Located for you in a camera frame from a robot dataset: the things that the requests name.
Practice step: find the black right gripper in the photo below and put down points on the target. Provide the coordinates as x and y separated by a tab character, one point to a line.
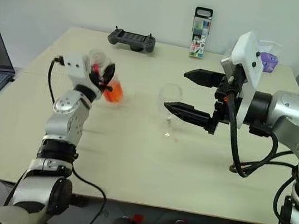
223	106

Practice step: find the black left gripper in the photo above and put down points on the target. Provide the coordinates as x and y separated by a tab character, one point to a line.
98	77

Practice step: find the bottle with orange liquid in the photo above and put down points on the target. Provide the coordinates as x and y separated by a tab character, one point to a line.
114	92

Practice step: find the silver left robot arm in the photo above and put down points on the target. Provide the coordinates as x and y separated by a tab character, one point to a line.
65	122

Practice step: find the grey handheld game controller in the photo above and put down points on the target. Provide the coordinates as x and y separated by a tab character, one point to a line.
132	40

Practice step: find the marker pen pack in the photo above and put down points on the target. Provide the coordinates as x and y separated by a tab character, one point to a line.
199	37

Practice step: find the purple tissue box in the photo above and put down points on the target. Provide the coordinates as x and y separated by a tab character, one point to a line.
271	61

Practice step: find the small red block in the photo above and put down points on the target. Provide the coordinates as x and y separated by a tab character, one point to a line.
138	218

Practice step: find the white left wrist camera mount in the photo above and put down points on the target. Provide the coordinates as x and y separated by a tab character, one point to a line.
74	68

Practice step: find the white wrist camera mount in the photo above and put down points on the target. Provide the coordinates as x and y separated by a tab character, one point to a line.
248	56
74	68

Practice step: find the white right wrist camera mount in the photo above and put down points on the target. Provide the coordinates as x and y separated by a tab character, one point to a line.
248	56

